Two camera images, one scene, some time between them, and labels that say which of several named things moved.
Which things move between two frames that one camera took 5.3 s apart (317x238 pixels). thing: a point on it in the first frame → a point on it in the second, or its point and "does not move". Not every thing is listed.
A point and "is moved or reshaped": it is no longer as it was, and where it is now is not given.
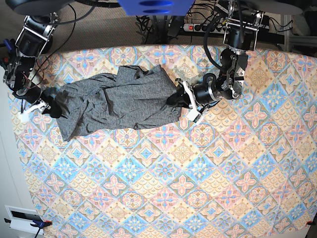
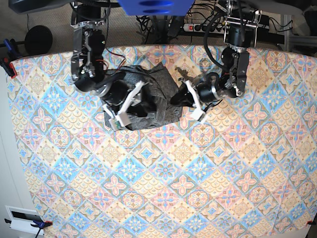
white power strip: [205, 28] does not move
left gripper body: [50, 103] → [122, 102]
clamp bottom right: [310, 222] does not move
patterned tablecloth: [248, 169] does not move
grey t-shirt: [132, 98] is moved or reshaped
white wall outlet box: [21, 219] does not move
